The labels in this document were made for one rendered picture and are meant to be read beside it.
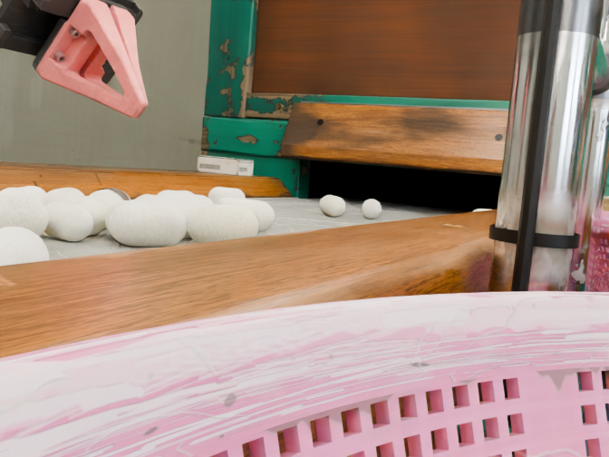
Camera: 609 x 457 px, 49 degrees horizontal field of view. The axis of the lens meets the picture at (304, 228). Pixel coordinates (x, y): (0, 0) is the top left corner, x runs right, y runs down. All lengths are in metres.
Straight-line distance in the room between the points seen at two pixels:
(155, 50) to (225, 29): 1.12
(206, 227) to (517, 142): 0.18
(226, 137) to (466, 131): 0.34
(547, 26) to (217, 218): 0.19
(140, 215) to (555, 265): 0.19
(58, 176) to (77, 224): 0.25
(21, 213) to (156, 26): 1.77
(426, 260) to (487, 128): 0.57
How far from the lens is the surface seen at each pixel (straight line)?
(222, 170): 0.80
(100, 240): 0.34
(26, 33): 0.52
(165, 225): 0.32
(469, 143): 0.73
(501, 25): 0.81
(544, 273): 0.20
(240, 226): 0.33
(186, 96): 1.97
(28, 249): 0.19
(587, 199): 0.35
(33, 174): 0.55
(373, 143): 0.76
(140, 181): 0.63
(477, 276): 0.22
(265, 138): 0.89
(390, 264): 0.15
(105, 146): 2.14
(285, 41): 0.91
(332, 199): 0.59
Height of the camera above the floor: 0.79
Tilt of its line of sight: 6 degrees down
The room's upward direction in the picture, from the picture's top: 5 degrees clockwise
